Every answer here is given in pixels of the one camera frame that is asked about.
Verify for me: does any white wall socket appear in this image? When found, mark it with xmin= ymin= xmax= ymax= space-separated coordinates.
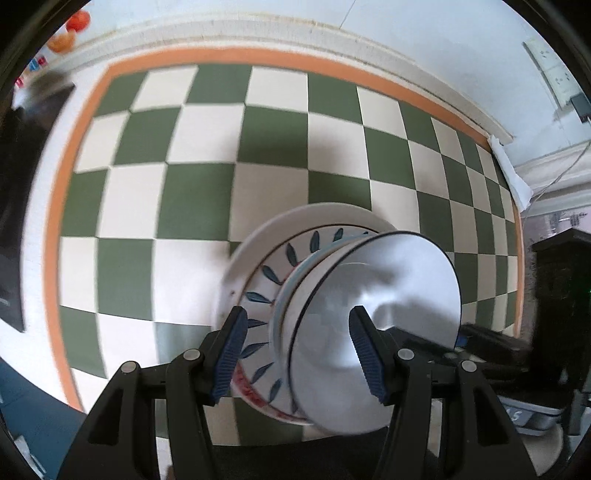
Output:
xmin=523 ymin=39 xmax=580 ymax=104

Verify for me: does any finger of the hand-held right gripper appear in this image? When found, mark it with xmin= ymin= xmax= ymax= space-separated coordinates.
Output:
xmin=443 ymin=323 xmax=532 ymax=374

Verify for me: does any blue cabinet door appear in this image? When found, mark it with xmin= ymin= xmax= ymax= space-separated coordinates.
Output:
xmin=0 ymin=360 xmax=84 ymax=462

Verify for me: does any black plug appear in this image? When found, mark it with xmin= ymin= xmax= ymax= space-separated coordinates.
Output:
xmin=570 ymin=95 xmax=591 ymax=123

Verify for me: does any orange slice magnet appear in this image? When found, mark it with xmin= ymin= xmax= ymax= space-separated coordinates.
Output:
xmin=47 ymin=31 xmax=77 ymax=54

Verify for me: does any row of colourful letter magnets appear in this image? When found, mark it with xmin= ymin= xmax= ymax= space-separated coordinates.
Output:
xmin=14 ymin=55 xmax=49 ymax=88

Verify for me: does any white plate blue leaf pattern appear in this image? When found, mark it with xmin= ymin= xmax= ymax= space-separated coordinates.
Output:
xmin=238 ymin=224 xmax=384 ymax=423

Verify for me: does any white bowl with dark rim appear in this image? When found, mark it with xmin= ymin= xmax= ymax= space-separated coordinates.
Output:
xmin=287 ymin=232 xmax=462 ymax=435

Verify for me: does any grey cable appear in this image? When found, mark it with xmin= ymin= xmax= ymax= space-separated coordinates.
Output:
xmin=522 ymin=141 xmax=591 ymax=217

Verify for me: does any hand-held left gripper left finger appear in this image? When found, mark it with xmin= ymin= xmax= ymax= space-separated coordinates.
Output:
xmin=55 ymin=305 xmax=250 ymax=480

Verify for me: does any persimmon fruit magnet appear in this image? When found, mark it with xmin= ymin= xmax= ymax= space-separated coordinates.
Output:
xmin=67 ymin=9 xmax=92 ymax=32

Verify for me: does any green cream checkered mat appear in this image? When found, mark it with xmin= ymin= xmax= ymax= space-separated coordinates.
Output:
xmin=44 ymin=46 xmax=525 ymax=448

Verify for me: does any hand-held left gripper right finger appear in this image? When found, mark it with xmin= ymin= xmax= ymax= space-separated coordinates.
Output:
xmin=348 ymin=305 xmax=539 ymax=480

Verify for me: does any white folded cloth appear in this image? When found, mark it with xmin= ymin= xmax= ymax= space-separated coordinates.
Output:
xmin=488 ymin=135 xmax=534 ymax=213

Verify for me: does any dark cabinet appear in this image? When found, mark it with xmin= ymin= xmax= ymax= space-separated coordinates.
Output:
xmin=531 ymin=228 xmax=591 ymax=416

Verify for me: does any black cooktop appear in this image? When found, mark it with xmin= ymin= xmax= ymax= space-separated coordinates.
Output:
xmin=0 ymin=80 xmax=77 ymax=333

